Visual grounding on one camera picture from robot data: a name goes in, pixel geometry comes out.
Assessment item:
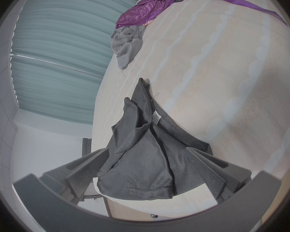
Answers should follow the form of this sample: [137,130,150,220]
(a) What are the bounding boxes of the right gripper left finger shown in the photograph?
[41,148,109,203]

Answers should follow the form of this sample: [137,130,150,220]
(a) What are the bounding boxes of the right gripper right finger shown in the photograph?
[186,147,252,203]

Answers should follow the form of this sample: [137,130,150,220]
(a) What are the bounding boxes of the black T-shirt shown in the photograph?
[95,77,213,200]

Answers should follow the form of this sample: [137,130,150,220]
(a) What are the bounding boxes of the bed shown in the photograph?
[92,0,290,221]

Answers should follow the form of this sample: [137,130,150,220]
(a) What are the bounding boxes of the blue-green curtain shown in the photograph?
[11,0,141,78]
[11,55,105,126]

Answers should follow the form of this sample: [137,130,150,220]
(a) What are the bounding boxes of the grey garment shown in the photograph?
[111,25,147,70]

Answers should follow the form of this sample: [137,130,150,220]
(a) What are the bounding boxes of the purple satin garment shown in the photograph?
[116,0,288,30]

